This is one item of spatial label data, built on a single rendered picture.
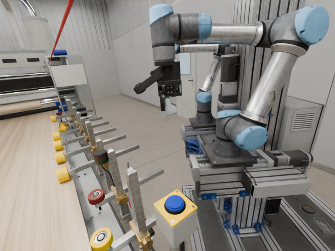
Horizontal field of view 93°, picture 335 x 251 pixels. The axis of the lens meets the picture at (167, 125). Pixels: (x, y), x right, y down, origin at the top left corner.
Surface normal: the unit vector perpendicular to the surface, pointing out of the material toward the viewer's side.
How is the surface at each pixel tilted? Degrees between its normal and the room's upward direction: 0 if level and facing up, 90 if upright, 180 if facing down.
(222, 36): 111
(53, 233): 0
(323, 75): 90
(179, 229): 90
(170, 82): 90
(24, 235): 0
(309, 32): 83
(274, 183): 0
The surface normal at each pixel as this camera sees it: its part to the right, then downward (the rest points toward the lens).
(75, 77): 0.59, 0.26
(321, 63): -0.84, 0.25
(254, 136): 0.11, 0.47
